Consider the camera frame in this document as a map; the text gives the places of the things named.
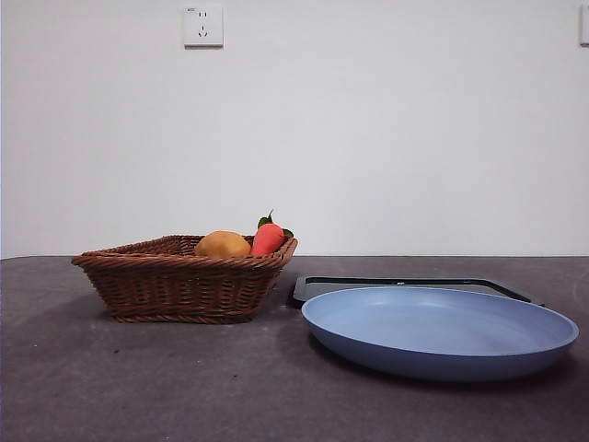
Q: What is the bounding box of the light blue round plate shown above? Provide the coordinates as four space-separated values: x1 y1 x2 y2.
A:
301 285 581 383

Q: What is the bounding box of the white wall power socket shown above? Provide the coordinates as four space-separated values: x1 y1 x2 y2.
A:
183 4 225 50

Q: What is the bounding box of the brown wicker basket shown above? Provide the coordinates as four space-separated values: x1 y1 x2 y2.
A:
71 234 299 324

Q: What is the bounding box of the yellow-brown potato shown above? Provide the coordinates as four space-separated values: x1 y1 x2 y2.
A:
194 229 252 259

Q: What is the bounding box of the black rectangular tray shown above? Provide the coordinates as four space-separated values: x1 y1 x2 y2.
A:
290 274 547 310

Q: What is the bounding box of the orange carrot with green leaves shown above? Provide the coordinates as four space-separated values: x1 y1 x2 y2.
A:
250 209 295 257

